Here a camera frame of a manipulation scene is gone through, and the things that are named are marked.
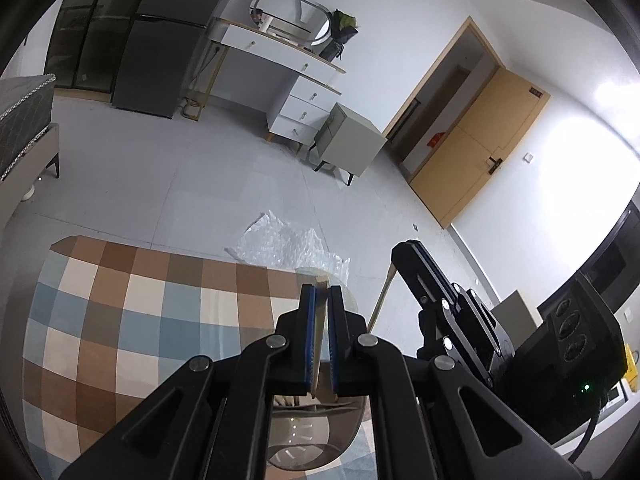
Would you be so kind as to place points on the grey refrigerator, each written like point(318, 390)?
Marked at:
point(160, 60)

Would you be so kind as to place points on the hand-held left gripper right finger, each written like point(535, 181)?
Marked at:
point(334, 350)

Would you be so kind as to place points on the checkered tablecloth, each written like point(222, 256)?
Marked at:
point(125, 310)

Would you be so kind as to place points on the black cabinet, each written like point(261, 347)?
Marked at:
point(610, 260)

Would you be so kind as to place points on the clear bubble wrap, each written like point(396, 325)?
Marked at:
point(280, 245)

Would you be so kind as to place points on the beige box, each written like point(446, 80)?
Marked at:
point(515, 310)

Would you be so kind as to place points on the grey bed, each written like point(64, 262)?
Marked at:
point(25, 110)

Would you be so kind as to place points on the wooden door frame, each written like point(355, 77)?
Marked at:
point(429, 76)

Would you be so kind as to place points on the wooden door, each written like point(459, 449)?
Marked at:
point(465, 160)

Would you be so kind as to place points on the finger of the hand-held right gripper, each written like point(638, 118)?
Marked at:
point(425, 270)

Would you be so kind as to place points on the oval mirror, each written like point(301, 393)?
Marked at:
point(300, 25)

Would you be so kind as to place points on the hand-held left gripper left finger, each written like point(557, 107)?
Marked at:
point(309, 340)

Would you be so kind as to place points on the pale wooden chopstick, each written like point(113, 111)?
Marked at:
point(381, 302)
point(322, 295)

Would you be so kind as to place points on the white dressing table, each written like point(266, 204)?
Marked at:
point(260, 42)

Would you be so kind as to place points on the dark glass cabinet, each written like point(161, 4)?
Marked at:
point(85, 35)

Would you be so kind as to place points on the beige nightstand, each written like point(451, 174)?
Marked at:
point(355, 140)

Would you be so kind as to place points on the clear grey utensil holder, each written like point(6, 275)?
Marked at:
point(310, 435)

